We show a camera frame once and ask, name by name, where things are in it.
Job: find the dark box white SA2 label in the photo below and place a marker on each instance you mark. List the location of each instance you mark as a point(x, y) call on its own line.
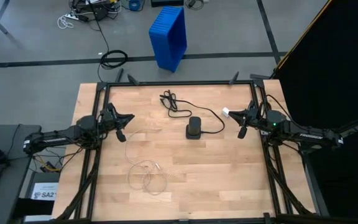
point(45, 191)

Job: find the dark grey side desk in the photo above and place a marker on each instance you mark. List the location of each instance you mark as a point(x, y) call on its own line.
point(17, 174)

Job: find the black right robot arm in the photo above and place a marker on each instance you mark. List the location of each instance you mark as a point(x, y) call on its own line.
point(306, 135)

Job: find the white power strip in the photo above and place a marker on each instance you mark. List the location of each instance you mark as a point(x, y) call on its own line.
point(76, 16)

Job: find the flat black box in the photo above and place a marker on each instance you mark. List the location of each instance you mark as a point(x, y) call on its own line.
point(166, 2)

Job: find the white USB charger block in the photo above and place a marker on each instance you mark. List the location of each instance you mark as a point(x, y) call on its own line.
point(225, 111)

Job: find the black power adapter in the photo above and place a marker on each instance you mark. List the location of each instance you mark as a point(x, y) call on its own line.
point(191, 3)

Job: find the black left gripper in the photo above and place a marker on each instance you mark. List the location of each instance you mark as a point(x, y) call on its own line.
point(109, 119)

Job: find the black electronics pile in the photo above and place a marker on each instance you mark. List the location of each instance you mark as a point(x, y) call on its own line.
point(98, 12)

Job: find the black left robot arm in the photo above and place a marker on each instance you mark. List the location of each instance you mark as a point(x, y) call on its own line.
point(57, 138)

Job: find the black aluminium table frame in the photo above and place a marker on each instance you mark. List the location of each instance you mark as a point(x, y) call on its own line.
point(182, 83)

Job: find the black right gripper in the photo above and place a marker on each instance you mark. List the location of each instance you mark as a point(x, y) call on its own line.
point(255, 118)

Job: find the black cylindrical power tower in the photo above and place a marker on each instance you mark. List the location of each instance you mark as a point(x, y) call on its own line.
point(194, 127)

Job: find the black backdrop curtain yellow edge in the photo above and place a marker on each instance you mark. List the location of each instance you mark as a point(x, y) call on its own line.
point(337, 62)

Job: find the blue plastic bin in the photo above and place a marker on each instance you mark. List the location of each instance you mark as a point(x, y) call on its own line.
point(166, 40)

